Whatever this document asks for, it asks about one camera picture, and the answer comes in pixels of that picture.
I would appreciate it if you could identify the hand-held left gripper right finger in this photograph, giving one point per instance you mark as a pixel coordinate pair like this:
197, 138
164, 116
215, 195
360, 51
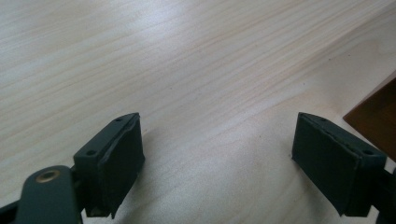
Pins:
330, 161

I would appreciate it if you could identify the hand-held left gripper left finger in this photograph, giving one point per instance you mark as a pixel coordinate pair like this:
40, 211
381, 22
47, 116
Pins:
115, 161

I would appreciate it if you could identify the brown wooden board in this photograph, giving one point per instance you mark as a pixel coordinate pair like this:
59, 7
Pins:
376, 121

